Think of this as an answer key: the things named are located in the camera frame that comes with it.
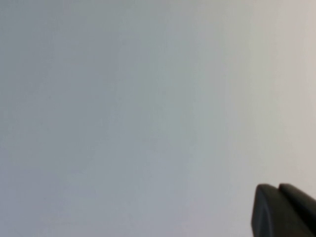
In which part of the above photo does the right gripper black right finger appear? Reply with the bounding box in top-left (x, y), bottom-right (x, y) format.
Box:
top-left (278, 182), bottom-right (316, 216)

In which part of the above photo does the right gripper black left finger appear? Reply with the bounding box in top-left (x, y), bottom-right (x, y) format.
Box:
top-left (251, 183), bottom-right (316, 237)

